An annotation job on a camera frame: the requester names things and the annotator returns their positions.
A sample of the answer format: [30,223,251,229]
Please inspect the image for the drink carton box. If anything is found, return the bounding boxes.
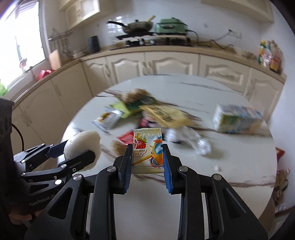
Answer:
[213,104,263,133]

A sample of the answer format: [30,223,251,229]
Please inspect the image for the white rice cake piece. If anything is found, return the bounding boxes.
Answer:
[63,131,102,171]

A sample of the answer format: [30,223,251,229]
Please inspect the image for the yellow snack bag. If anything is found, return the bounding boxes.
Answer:
[140,105,194,129]

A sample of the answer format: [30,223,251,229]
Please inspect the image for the wall power socket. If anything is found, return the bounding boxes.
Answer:
[228,29,242,39]

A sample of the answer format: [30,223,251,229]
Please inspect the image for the cream lower cabinets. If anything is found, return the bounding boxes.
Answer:
[11,47,286,153]

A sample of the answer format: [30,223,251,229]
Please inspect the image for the black power cable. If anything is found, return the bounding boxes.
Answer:
[186,29,234,50]

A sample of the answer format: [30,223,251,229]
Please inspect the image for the ginger root on bags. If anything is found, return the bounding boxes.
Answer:
[121,88,150,104]

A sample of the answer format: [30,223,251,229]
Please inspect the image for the condiment bottles group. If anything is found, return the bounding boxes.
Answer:
[258,40,283,74]

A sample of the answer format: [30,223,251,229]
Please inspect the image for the black red wrapper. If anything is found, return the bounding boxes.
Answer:
[138,117,161,129]

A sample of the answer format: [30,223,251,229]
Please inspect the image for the person right hand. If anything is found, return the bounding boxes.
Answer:
[8,208,44,224]

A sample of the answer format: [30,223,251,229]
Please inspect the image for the clear plastic wrap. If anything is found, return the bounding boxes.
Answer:
[164,126,211,155]

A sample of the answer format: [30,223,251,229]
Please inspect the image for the black wok with lid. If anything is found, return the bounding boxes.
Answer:
[107,15,155,35]

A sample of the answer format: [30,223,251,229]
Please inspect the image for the black gas stove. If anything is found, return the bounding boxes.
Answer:
[110,32,192,50]

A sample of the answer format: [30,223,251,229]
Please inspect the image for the ginger root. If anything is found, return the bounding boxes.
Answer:
[112,140,126,156]
[121,88,150,104]

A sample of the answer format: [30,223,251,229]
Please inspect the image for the dark electric kettle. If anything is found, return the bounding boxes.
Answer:
[88,35,100,54]

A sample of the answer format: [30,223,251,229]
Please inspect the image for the kitchen window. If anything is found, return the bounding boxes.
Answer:
[1,1,46,89]

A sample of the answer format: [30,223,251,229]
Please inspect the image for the green electric cooker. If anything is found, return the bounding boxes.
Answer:
[154,17,188,35]

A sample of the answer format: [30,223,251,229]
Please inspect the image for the round white marble table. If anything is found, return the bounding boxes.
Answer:
[63,75,277,239]

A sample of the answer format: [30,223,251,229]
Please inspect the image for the strawberry fruit jelly packet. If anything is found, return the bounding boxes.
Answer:
[132,128,164,174]

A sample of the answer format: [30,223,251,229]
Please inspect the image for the lime green packet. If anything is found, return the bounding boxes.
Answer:
[110,102,142,119]

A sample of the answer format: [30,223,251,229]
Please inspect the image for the red sachet wrapper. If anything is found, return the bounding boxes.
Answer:
[117,131,133,145]

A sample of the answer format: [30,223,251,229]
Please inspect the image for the red snack bag on floor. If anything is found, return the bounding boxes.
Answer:
[275,147,285,161]

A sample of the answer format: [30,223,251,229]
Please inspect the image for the green snack bag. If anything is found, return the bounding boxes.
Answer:
[125,95,157,111]

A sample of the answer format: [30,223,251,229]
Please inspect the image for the hanging utensil rack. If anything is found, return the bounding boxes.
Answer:
[48,28,74,58]

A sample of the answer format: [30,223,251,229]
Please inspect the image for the white yellow tea sachet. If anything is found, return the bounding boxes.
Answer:
[93,107,123,132]

